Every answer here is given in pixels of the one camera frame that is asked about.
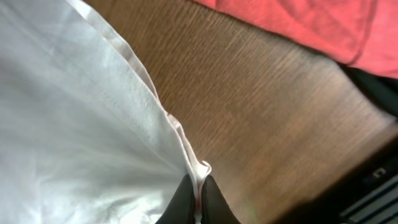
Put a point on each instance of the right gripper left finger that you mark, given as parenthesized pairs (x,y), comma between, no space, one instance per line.
(181,208)

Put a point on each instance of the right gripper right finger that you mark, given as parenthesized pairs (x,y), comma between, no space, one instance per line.
(214,207)

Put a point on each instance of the white t-shirt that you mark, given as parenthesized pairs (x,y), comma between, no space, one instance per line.
(84,137)

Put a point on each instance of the dark object beyond table edge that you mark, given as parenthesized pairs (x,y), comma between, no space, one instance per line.
(367,193)

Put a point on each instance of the black garment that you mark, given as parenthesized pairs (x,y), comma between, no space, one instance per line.
(381,91)

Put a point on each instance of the red t-shirt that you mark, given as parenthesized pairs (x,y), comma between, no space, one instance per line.
(359,33)

